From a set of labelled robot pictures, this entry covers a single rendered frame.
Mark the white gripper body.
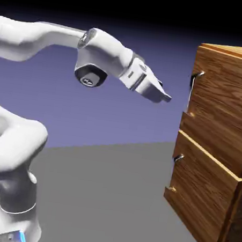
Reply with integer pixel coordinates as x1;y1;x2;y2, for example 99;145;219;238
134;64;170;105

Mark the large wooden cabinet door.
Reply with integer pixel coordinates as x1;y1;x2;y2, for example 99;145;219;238
173;43;242;180

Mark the light wood cabinet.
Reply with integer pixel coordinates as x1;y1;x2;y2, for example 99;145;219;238
157;38;242;242

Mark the small wooden cabinet door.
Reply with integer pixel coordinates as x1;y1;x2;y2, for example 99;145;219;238
157;128;242;242

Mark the long metal door handle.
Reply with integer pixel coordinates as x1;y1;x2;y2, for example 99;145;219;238
184;69;206;119

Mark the short metal door handle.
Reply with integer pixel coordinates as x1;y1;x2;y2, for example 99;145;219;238
167;153;186;194

